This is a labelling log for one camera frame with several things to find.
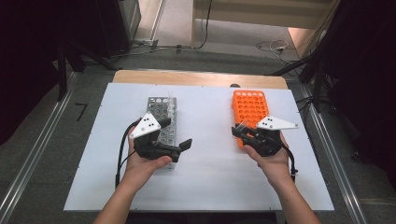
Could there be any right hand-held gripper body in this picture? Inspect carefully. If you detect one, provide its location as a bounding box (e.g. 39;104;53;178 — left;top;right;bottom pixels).
242;115;300;158

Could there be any white work board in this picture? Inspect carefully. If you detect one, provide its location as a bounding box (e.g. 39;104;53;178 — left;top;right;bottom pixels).
64;82;335;213

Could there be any person's right hand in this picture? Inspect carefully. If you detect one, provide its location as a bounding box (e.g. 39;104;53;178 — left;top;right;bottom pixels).
242;130;294;189

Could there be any white cable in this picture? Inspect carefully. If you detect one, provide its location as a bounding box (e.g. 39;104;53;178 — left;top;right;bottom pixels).
255;39;290;55

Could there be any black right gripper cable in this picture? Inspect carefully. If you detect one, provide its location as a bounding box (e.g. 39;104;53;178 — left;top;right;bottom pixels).
280;141;299;185

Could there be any person's left hand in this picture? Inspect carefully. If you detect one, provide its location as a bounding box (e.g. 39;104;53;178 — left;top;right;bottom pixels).
122;138;173;189

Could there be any black hanging cable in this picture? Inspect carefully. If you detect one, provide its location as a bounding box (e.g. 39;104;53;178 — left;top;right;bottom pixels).
192;0;214;50

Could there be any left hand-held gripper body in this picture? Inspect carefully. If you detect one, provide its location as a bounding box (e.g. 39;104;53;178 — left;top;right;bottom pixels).
128;111;183;163

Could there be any black metal stand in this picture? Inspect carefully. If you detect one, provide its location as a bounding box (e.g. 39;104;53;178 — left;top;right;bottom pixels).
57;43;68;102
312;59;325;114

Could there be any metal test tube rack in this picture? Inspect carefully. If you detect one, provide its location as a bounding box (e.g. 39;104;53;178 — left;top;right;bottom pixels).
146;96;177;171

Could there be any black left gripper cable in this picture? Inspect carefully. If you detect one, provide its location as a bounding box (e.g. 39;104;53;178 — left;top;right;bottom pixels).
115;120;139;189

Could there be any aluminium floor rail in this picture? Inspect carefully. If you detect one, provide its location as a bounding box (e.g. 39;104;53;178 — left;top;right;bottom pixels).
299;83;369;224
0;72;79;217

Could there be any orange test tube rack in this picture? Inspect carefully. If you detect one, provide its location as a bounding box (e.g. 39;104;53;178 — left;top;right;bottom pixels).
232;89;270;148

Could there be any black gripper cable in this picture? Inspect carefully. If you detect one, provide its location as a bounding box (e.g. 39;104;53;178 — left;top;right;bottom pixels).
280;141;299;185
115;120;139;189

